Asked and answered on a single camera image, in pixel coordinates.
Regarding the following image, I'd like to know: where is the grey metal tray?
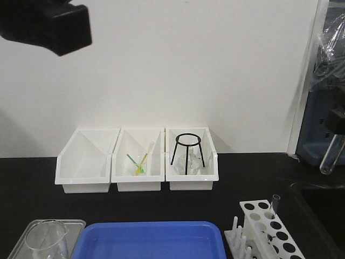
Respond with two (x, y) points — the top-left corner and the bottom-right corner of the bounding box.
(8, 219), (86, 258)

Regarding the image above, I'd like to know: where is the blue plastic tray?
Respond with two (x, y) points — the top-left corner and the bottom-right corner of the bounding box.
(72, 221), (226, 258)

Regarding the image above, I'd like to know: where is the black wire tripod stand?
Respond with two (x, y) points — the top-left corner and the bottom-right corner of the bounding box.
(170, 133), (205, 166)

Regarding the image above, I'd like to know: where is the long clear test tube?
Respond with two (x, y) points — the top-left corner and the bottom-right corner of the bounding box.
(320, 134), (343, 175)

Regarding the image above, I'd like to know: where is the white storage bin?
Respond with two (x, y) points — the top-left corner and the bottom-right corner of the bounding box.
(55, 128), (120, 194)
(111, 128), (165, 192)
(165, 127), (219, 190)

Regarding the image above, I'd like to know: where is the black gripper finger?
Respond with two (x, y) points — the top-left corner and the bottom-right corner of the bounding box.
(325, 104), (344, 135)

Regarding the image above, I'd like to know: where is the clear plastic pipette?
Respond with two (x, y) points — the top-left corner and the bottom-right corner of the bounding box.
(140, 141), (155, 166)

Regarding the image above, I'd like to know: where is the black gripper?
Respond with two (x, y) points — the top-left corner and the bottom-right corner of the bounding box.
(1, 1), (92, 56)

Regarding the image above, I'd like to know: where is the white test tube rack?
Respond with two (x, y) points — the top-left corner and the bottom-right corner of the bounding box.
(224, 200), (304, 258)

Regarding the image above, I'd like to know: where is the black sink basin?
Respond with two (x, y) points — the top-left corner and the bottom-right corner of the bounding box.
(290, 182), (344, 258)

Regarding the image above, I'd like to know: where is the clear glassware in bin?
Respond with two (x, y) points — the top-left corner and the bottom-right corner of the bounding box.
(174, 147), (210, 175)

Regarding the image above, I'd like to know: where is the left white storage bin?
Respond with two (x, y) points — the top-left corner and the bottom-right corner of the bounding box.
(55, 128), (120, 194)

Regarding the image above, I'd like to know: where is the middle white storage bin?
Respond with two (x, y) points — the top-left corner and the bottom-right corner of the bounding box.
(111, 128), (165, 192)

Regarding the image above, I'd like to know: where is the clear plastic bag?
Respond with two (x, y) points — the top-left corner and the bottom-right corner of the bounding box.
(309, 1), (344, 92)

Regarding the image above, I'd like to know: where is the grey pegboard drying rack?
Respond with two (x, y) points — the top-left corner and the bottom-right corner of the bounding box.
(296, 1), (340, 166)

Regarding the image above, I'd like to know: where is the right white storage bin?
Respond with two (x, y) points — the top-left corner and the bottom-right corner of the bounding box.
(165, 127), (219, 190)

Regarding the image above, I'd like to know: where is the short test tube in rack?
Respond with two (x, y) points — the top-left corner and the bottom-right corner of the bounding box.
(271, 194), (281, 216)

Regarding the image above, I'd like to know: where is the clear glass beaker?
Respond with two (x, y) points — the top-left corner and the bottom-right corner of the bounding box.
(24, 220), (69, 258)

